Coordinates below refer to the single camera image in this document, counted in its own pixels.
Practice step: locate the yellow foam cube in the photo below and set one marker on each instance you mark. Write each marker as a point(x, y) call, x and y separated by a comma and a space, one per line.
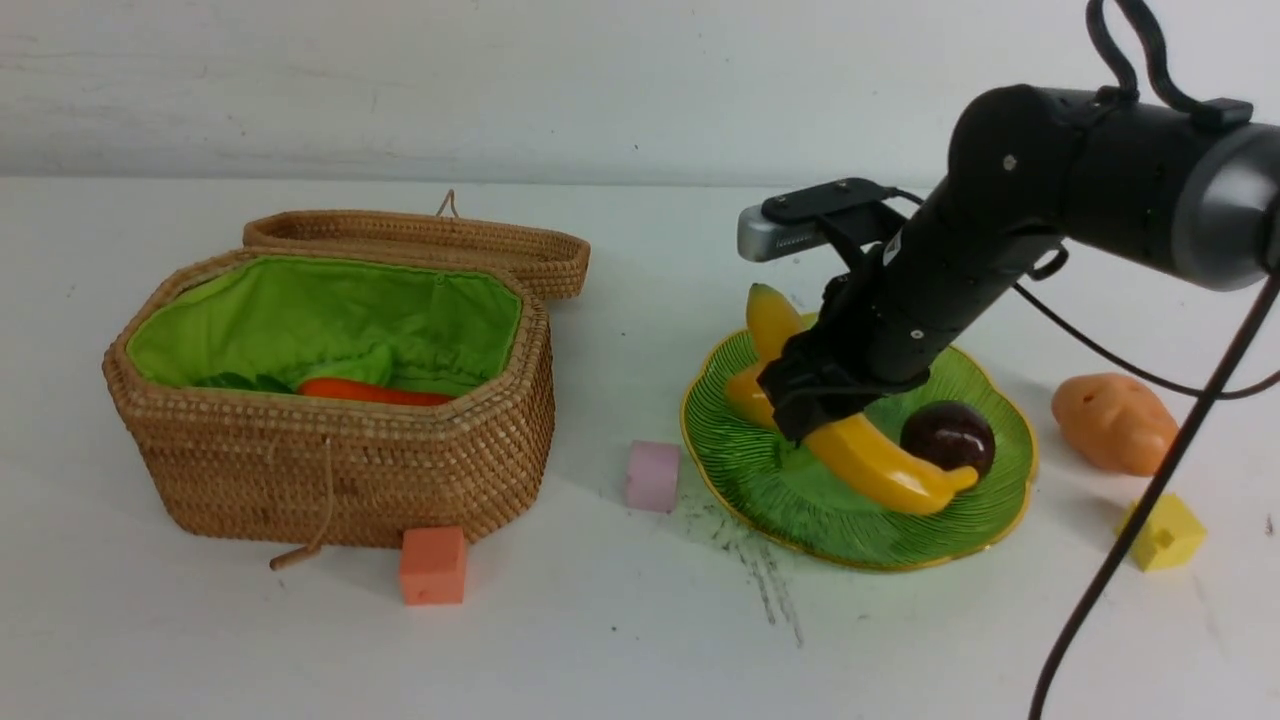
point(1170, 537)

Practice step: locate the orange foam cube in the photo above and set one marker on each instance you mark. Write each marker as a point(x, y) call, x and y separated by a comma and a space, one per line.
point(433, 566)

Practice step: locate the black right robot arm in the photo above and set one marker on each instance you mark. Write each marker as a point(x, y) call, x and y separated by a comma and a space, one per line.
point(1028, 169)

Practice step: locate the purple toy mangosteen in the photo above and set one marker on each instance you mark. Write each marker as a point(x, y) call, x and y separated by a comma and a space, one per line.
point(951, 435)

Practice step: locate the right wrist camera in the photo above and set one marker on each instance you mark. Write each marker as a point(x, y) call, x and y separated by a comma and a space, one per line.
point(847, 214)

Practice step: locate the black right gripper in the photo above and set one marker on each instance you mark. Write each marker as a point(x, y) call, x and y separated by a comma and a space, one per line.
point(817, 374)

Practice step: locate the yellow toy banana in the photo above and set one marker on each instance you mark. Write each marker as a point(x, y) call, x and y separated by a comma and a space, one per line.
point(852, 448)

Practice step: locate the orange yellow toy mango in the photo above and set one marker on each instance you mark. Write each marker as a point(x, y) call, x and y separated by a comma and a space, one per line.
point(747, 400)

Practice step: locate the woven wicker basket green lining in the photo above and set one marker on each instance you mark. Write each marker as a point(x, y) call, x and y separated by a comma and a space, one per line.
point(310, 472)

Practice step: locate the green glass leaf plate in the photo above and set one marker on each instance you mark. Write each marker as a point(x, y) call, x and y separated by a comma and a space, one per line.
point(782, 492)

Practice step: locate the brown toy potato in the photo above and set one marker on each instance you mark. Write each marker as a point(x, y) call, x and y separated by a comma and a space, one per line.
point(1115, 422)

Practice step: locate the pink foam cube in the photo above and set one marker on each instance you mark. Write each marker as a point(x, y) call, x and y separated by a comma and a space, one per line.
point(652, 476)

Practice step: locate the orange toy carrot green leaves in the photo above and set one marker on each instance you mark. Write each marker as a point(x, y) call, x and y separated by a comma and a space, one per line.
point(326, 387)

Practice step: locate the green toy cucumber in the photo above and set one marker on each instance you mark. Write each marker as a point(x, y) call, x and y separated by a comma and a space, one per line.
point(374, 367)

